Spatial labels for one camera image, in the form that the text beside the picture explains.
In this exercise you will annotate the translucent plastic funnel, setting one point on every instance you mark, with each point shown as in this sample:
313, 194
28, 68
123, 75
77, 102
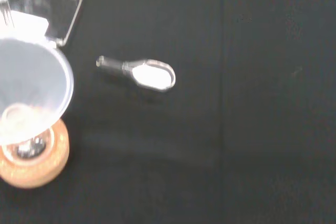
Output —
31, 77

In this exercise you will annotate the clear acrylic funnel stand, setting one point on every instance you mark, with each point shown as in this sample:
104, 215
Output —
60, 11

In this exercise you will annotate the black bench cloth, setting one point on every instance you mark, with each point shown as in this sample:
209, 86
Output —
236, 129

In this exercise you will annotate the small glass round-bottom flask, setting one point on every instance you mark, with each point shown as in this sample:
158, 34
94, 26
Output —
31, 148

